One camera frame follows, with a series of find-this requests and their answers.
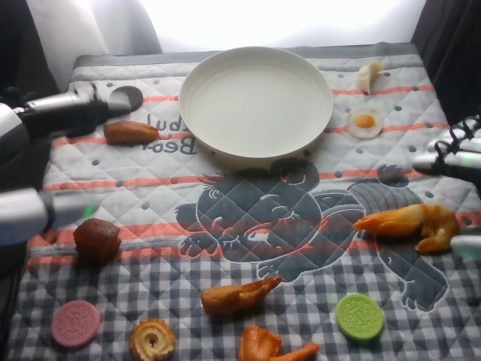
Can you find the dark curtain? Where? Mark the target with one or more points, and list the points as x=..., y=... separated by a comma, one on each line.
x=451, y=56
x=22, y=45

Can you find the grey quilt with bear print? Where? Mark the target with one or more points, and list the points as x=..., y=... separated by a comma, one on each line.
x=240, y=233

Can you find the large fried shrimp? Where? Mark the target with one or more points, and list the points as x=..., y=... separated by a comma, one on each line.
x=409, y=225

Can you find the dark brown sandwich cookie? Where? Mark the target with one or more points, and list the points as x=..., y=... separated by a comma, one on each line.
x=129, y=97

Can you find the swirl butter cookie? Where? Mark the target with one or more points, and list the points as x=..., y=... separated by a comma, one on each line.
x=152, y=340

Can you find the green sandwich cookie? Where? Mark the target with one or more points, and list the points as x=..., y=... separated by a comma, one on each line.
x=359, y=316

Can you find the white dumpling toy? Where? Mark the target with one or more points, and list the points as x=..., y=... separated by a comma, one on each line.
x=369, y=76

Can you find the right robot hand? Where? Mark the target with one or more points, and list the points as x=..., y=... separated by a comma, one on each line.
x=462, y=159

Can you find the fried tempura shrimp toy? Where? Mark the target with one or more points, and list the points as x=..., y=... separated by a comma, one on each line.
x=233, y=297

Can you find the white curtain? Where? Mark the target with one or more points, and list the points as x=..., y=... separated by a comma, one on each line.
x=127, y=26

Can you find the fried egg toy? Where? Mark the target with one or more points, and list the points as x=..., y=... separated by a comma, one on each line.
x=363, y=122

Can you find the white round plate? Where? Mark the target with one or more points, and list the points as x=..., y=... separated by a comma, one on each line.
x=255, y=105

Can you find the pink sandwich cookie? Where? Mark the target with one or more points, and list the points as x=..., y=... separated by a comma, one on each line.
x=75, y=327

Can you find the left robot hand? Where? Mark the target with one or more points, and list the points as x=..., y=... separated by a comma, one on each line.
x=56, y=109

